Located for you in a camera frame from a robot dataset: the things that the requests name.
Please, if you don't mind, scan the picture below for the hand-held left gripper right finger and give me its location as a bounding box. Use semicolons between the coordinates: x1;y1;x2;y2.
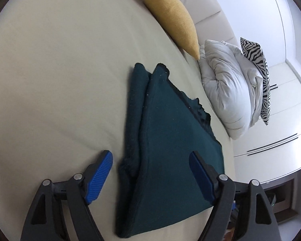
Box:
189;151;281;241

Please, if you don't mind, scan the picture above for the cream padded headboard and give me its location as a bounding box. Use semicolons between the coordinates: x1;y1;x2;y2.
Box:
177;0;244;56

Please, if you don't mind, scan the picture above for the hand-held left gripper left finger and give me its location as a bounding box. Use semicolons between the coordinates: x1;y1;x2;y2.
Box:
20;150;113;241

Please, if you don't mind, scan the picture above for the zebra print pillow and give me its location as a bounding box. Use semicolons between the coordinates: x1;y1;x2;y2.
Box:
240;37;271;126

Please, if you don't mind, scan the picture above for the dark green knit sweater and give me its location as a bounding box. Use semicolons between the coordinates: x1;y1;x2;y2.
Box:
114;63;225;239

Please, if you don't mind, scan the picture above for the yellow pillow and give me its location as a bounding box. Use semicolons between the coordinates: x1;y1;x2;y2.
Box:
138;0;200;61

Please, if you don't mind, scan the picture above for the white folded duvet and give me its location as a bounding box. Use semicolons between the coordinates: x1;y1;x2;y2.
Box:
198;39;264;140

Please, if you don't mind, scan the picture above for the white wardrobe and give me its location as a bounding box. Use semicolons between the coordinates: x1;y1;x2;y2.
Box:
211;0;301;189

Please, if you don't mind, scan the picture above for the bed with beige sheet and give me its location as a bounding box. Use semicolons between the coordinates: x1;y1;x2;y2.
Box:
0;0;235;241

